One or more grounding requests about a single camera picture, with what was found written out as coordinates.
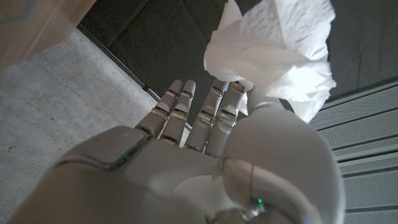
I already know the white paper tissue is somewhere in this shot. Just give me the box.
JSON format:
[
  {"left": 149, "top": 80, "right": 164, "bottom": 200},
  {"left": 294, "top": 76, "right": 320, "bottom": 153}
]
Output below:
[{"left": 203, "top": 0, "right": 337, "bottom": 124}]

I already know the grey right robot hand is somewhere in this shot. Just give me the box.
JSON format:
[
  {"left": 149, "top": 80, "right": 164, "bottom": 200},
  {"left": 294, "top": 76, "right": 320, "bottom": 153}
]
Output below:
[{"left": 6, "top": 79, "right": 346, "bottom": 224}]

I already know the black fabric backdrop curtain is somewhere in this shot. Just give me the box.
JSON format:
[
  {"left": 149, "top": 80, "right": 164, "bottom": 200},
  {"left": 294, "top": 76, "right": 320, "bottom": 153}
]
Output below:
[{"left": 79, "top": 0, "right": 398, "bottom": 131}]

